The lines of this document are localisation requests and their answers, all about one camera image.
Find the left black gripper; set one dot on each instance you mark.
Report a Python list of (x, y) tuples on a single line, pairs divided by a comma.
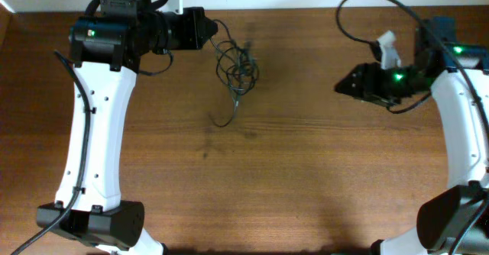
[(188, 28)]

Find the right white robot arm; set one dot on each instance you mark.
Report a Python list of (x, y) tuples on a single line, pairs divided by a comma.
[(455, 75)]

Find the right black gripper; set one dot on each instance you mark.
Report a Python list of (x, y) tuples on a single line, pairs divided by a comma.
[(364, 71)]

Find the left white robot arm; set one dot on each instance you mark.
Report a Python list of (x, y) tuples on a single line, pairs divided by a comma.
[(106, 47)]

